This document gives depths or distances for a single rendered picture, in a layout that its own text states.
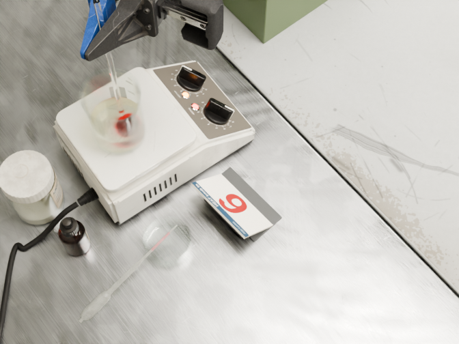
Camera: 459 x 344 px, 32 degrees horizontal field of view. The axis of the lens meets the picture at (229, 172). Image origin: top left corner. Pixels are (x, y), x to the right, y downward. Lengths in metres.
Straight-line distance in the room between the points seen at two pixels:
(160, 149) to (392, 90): 0.32
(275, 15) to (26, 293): 0.45
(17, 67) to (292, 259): 0.43
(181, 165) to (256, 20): 0.24
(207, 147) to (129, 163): 0.09
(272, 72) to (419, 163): 0.22
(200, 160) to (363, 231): 0.21
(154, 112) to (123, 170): 0.08
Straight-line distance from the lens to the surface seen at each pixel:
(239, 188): 0.94
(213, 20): 0.73
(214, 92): 0.97
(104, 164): 0.87
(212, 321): 0.89
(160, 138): 0.88
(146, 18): 0.76
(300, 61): 1.04
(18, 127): 1.02
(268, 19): 1.01
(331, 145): 0.98
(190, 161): 0.90
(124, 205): 0.88
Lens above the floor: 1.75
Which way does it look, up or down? 64 degrees down
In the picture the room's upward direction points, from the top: straight up
